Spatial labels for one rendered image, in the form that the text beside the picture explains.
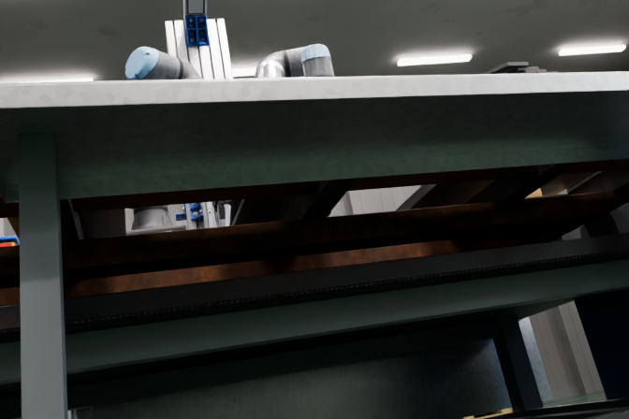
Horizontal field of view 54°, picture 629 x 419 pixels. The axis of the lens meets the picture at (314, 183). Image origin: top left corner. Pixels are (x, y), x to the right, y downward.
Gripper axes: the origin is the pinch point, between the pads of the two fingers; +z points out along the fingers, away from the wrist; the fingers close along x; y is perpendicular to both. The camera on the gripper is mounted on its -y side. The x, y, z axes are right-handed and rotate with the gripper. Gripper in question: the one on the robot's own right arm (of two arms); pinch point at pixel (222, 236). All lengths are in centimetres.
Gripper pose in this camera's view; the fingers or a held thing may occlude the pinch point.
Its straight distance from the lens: 164.0
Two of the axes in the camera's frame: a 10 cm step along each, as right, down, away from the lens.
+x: -2.5, 3.9, 8.9
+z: 1.8, 9.2, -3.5
